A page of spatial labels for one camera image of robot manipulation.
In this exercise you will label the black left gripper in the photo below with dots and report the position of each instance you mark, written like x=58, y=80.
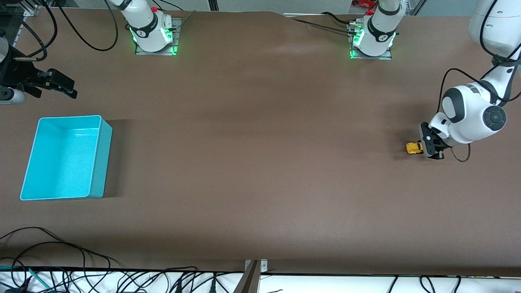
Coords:
x=438, y=143

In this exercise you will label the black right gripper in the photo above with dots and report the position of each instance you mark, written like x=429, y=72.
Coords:
x=15, y=74

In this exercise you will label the yellow beetle toy car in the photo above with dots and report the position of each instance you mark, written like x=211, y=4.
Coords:
x=414, y=148

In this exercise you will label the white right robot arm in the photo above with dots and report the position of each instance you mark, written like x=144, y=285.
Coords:
x=146, y=28

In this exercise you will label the teal plastic bin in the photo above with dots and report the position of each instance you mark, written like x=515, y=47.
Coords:
x=61, y=162

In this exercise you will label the red box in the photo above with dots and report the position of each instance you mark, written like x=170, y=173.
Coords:
x=364, y=3

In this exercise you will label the grey metal bar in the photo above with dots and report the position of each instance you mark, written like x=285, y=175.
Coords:
x=248, y=283

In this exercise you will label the silver metal bracket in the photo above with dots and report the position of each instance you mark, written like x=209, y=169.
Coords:
x=263, y=265

